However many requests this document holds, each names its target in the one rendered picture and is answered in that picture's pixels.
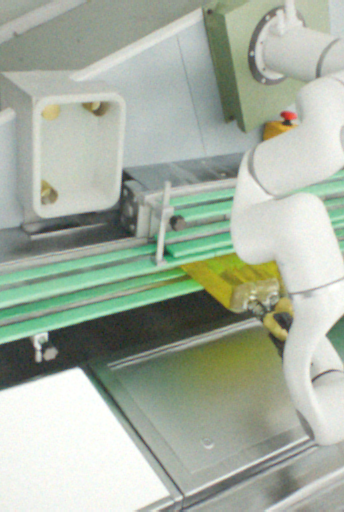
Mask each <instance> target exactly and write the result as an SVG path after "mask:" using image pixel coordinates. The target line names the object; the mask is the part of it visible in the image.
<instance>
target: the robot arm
mask: <svg viewBox="0 0 344 512"><path fill-rule="evenodd" d="M293 4H294V1H293V0H286V1H285V5H286V6H285V14H283V10H278V11H277V12H276V14H277V15H276V16H274V17H273V19H271V20H270V21H269V22H268V23H267V24H266V25H265V27H264V28H262V30H261V32H260V35H259V37H258V40H257V43H256V47H255V62H256V66H257V69H258V71H259V72H260V74H261V75H263V76H264V77H266V78H270V79H278V78H281V77H282V76H287V77H290V78H293V79H295V80H298V81H301V82H303V83H307V84H306V85H304V86H302V87H301V88H300V90H299V92H298V93H297V96H296V101H295V109H296V114H297V117H298V119H299V120H300V122H301V124H300V125H298V127H296V128H294V129H292V130H289V131H287V132H284V133H282V134H280V135H278V136H276V137H274V138H270V139H268V140H266V141H264V142H261V143H258V145H256V146H254V147H252V148H250V149H249V150H248V151H247V152H246V153H245V154H244V156H243V159H242V162H241V166H240V170H239V175H238V180H237V187H236V192H235V197H234V202H233V209H231V216H230V236H231V242H232V245H234V248H235V251H236V253H237V255H238V256H239V257H240V258H241V259H242V260H243V261H244V262H246V263H249V264H261V263H265V262H269V261H273V260H276V262H277V264H278V266H279V269H280V273H281V276H282V279H283V282H284V284H285V287H286V290H287V294H288V297H289V299H290V302H291V304H293V308H294V318H293V317H291V316H290V315H289V312H278V314H276V313H274V315H273V318H274V319H275V321H276V322H277V323H278V325H279V326H280V327H281V329H285V330H286V332H287V338H286V340H284V341H280V340H279V339H278V338H277V337H275V336H274V335H273V333H271V332H268V337H269V339H270V340H272V342H273V343H274V345H275V346H276V347H277V348H279V349H278V355H279V356H280V357H281V359H282V365H283V375H284V379H285V383H286V386H288V389H289V393H290V396H291V399H292V402H293V405H294V407H295V411H296V415H297V417H298V419H299V422H300V424H301V427H303V429H304V431H305V432H306V435H308V436H309V438H310V439H311V440H312V442H314V443H316V444H319V445H324V446H326V445H332V444H336V445H337V446H338V448H339V449H340V451H341V452H342V454H343V456H344V366H342V363H341V361H340V359H339V357H338V355H337V354H336V352H335V349H334V348H333V346H332V345H331V343H330V342H329V340H328V339H326V338H325V336H324V335H325V333H326V332H327V330H329V329H330V328H331V327H332V325H333V324H334V323H335V322H336V321H337V320H338V319H339V318H340V317H341V316H342V315H343V314H344V261H343V259H342V256H341V253H340V249H339V246H338V242H337V239H336V236H335V234H334V231H333V227H332V224H331V221H329V218H328V215H327V213H326V210H325V207H324V205H323V203H322V201H321V200H320V199H319V198H318V197H316V196H315V195H313V194H309V193H301V192H298V193H290V194H286V193H289V192H293V191H296V190H299V189H302V188H305V186H307V185H310V184H314V183H316V182H319V181H322V180H324V179H326V178H328V177H331V176H333V175H334V174H336V173H337V172H338V171H339V170H340V169H341V167H342V166H343V165H344V38H342V37H338V36H334V35H330V34H327V33H323V32H320V31H315V30H311V29H308V28H304V27H303V23H302V21H298V19H297V18H296V15H295V14H294V5H293ZM283 194H285V195H283ZM281 195H282V196H281Z"/></svg>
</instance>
